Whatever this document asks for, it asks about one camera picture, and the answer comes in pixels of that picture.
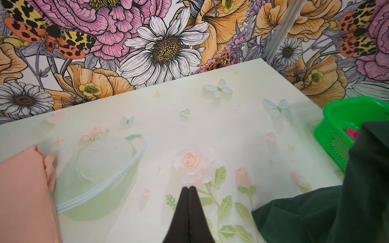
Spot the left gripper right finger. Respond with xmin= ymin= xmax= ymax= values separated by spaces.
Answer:
xmin=189 ymin=186 xmax=215 ymax=243

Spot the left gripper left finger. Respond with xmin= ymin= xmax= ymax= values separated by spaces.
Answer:
xmin=163 ymin=187 xmax=189 ymax=243

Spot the dark green t-shirt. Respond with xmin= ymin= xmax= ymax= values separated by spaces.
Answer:
xmin=252 ymin=121 xmax=389 ymax=243

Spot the green plastic laundry basket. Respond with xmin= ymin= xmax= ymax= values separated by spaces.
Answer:
xmin=314 ymin=96 xmax=389 ymax=171

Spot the folded peach t-shirt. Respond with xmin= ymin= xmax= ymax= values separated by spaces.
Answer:
xmin=1 ymin=145 xmax=61 ymax=243

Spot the magenta t-shirt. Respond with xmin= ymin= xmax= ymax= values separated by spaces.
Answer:
xmin=344 ymin=129 xmax=359 ymax=142

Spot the right aluminium frame post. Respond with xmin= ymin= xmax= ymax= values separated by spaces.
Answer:
xmin=262 ymin=0 xmax=307 ymax=64

